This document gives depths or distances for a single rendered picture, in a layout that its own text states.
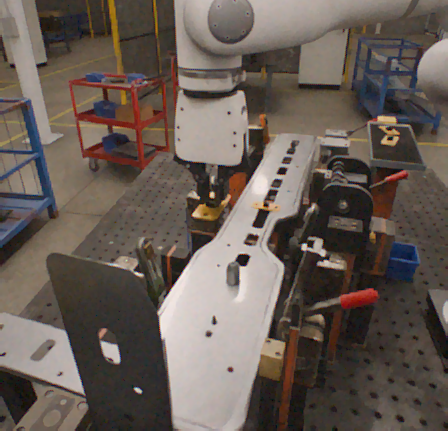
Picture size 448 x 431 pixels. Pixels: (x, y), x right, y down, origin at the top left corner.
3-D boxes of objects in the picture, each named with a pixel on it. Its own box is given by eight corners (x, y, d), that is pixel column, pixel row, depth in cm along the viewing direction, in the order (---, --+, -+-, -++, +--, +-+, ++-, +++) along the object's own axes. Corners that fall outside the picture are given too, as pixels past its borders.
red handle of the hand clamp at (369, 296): (285, 303, 65) (373, 280, 58) (291, 312, 66) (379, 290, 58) (281, 320, 62) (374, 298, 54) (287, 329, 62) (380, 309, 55)
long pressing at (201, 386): (272, 133, 172) (273, 130, 172) (322, 138, 166) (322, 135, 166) (98, 404, 57) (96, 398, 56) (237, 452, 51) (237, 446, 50)
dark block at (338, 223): (308, 345, 102) (329, 214, 82) (334, 351, 100) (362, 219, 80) (306, 359, 98) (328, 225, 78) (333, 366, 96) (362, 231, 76)
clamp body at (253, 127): (238, 191, 184) (240, 119, 167) (267, 195, 180) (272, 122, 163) (232, 201, 175) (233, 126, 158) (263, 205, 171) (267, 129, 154)
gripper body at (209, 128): (253, 79, 52) (251, 154, 57) (185, 75, 54) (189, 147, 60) (239, 90, 45) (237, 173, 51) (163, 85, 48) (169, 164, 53)
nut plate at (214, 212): (209, 193, 63) (209, 186, 62) (231, 196, 62) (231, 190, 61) (191, 217, 56) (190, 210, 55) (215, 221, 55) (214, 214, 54)
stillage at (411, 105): (357, 108, 594) (367, 45, 549) (408, 110, 585) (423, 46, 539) (373, 131, 490) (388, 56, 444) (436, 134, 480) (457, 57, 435)
